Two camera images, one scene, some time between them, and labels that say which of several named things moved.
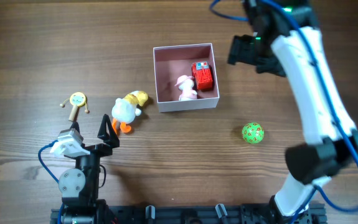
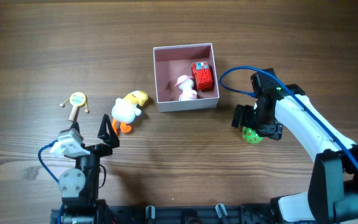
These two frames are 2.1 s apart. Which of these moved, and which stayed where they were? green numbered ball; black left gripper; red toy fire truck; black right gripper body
Moved: black right gripper body
Stayed: red toy fire truck; black left gripper; green numbered ball
